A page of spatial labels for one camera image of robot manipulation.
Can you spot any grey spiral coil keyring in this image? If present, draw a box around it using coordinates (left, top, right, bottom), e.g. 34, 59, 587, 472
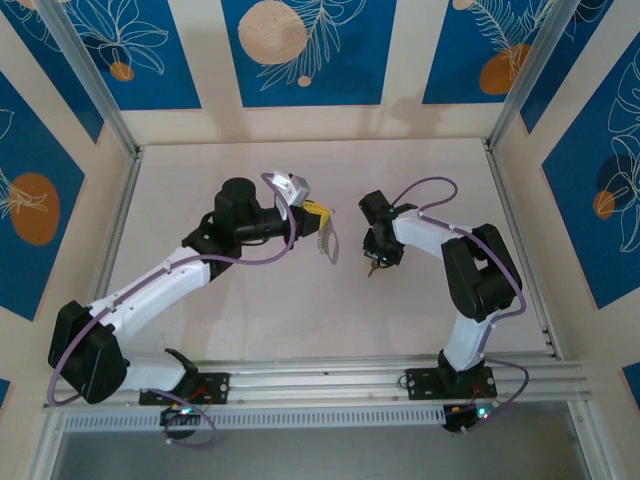
314, 219, 342, 266

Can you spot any grey metal panel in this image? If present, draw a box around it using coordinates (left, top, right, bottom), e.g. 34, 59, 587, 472
49, 430, 589, 480

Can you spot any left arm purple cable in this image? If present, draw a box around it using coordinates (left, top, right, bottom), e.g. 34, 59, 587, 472
51, 172, 296, 448

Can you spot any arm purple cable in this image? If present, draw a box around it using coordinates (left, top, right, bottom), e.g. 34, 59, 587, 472
389, 176, 531, 434
51, 172, 296, 448

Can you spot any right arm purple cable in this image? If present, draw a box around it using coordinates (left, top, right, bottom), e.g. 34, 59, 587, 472
389, 176, 531, 434

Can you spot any aluminium table side rail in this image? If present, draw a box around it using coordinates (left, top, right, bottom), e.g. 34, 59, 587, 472
72, 147, 146, 371
482, 139, 564, 361

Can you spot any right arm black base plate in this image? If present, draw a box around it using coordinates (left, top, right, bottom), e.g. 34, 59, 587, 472
405, 366, 499, 401

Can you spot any aluminium base rail beam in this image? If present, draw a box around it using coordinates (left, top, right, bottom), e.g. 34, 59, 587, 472
42, 353, 596, 414

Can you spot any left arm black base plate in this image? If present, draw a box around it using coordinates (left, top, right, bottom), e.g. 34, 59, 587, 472
138, 372, 231, 406

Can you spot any grey slotted cable duct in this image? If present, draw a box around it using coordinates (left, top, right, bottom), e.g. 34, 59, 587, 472
64, 404, 446, 432

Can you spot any aluminium corner post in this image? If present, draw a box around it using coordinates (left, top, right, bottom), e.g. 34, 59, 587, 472
487, 0, 584, 151
37, 0, 144, 159

